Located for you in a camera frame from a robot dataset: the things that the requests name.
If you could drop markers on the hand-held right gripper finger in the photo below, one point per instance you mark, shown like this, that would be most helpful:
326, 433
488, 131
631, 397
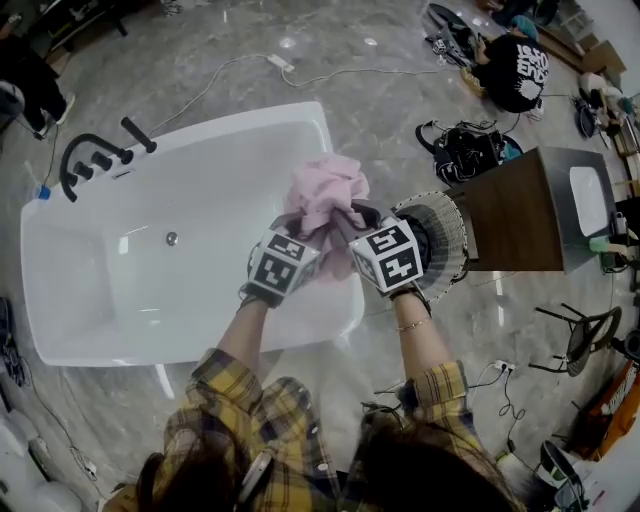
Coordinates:
367, 211
342, 230

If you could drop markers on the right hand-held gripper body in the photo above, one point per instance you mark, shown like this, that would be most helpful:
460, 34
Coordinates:
392, 260

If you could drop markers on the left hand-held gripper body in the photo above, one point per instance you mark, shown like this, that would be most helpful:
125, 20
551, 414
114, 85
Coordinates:
277, 265

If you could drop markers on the pink cloth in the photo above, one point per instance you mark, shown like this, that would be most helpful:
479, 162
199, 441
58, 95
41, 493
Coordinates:
325, 195

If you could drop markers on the woven basket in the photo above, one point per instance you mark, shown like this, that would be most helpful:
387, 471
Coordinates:
442, 235

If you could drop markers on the person's right forearm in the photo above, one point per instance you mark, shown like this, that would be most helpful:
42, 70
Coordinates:
422, 340

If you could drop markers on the person's left forearm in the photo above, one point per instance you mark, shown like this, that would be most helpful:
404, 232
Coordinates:
240, 335

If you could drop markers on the metal bathtub drain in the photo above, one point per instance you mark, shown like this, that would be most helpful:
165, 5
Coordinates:
171, 238

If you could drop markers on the white bathtub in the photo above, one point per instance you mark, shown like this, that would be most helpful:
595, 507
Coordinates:
150, 280

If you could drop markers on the black bathtub faucet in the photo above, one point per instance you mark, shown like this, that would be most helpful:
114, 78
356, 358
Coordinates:
82, 162

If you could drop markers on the dark wooden vanity cabinet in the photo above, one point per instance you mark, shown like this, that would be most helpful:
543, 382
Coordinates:
515, 215

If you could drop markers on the yellow plaid shirt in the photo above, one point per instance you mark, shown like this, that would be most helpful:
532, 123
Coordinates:
280, 430

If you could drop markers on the black hand shower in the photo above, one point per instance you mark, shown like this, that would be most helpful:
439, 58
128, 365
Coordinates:
139, 135

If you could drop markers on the white sink basin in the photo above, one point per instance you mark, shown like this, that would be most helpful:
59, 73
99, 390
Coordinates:
589, 200

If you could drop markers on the black metal chair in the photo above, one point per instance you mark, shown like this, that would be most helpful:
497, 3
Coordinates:
587, 340

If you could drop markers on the small blue cup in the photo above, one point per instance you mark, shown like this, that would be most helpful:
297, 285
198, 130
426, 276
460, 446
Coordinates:
43, 193

